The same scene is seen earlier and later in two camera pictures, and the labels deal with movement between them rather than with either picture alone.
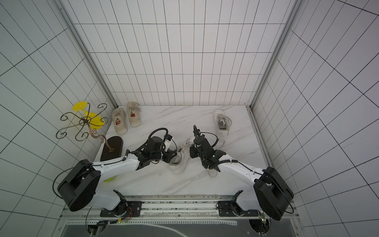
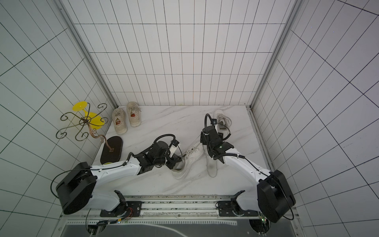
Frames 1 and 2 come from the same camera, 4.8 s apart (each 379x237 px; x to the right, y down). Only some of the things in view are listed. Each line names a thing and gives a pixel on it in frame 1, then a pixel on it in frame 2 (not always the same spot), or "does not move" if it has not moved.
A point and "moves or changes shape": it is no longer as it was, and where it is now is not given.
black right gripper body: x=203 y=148 to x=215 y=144
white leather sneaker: x=182 y=156 moves or changes shape
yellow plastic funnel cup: x=94 y=120 does not move
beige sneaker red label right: x=134 y=114 does not move
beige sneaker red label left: x=120 y=121 does not move
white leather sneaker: x=222 y=123 does not move
